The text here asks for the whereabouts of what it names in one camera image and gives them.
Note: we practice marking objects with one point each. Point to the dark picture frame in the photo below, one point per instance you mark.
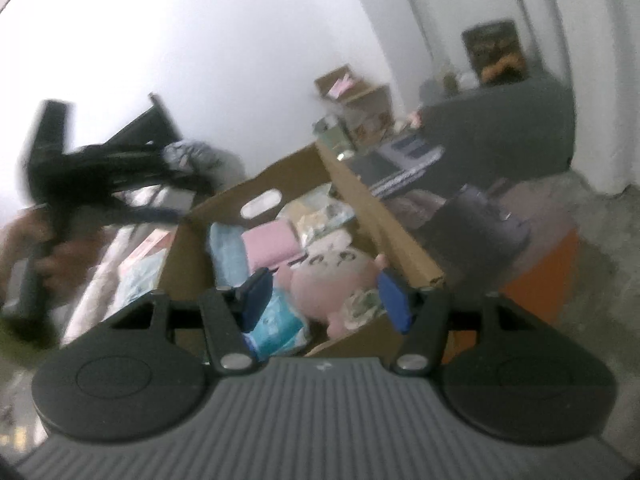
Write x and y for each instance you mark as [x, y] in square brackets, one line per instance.
[492, 50]

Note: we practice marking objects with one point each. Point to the black headboard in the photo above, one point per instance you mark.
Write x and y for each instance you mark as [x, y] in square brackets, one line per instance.
[155, 125]

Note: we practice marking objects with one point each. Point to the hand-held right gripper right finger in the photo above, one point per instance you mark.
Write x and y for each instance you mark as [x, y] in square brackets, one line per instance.
[395, 305]

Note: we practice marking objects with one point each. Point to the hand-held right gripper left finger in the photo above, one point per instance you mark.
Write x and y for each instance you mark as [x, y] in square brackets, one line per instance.
[257, 300]

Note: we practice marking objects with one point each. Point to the dark purple bag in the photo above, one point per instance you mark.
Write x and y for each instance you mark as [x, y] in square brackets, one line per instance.
[475, 230]

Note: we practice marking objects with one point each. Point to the orange plastic box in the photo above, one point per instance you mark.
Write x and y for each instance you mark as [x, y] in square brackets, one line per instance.
[545, 280]

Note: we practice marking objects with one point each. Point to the small open cardboard carton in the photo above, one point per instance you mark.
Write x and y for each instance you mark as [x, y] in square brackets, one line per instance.
[332, 82]

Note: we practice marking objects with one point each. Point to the pale blue packet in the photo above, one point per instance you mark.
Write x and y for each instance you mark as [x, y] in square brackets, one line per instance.
[140, 280]

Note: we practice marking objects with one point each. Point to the pink cloth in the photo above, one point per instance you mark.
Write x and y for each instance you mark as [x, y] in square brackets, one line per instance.
[272, 245]

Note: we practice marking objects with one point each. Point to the green garment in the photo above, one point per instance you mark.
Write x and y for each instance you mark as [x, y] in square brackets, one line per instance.
[20, 340]

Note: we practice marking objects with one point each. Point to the pink plush toy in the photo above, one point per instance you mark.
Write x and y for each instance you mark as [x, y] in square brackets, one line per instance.
[320, 285]

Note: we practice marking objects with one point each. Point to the light blue fluffy cloth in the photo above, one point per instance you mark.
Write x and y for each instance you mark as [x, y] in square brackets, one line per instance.
[227, 255]

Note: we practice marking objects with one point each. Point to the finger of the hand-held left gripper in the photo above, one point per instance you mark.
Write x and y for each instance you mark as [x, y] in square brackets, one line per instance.
[150, 215]
[175, 172]

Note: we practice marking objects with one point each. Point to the floral cloth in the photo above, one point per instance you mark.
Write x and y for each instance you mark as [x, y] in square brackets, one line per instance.
[362, 307]

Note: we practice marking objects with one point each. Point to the pale printed packet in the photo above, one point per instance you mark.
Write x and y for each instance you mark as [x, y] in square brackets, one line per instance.
[320, 215]

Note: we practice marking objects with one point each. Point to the printed cardboard carton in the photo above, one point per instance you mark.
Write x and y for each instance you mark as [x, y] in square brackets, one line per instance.
[372, 110]

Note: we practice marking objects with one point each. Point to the dark grey sofa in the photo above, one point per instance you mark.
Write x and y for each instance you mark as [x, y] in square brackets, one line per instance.
[500, 125]

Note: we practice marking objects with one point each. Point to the dark striped cloth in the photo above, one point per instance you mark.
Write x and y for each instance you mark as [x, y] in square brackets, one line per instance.
[400, 162]

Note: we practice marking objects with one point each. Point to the person's left hand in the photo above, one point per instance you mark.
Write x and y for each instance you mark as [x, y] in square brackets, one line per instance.
[75, 260]

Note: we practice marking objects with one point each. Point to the grey green canister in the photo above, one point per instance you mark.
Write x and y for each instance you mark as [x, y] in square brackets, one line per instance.
[334, 137]

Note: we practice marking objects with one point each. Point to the large cardboard box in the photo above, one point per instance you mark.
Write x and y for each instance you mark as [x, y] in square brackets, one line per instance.
[290, 175]

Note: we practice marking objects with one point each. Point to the blue and white packet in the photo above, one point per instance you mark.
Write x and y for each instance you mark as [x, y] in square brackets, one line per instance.
[280, 325]

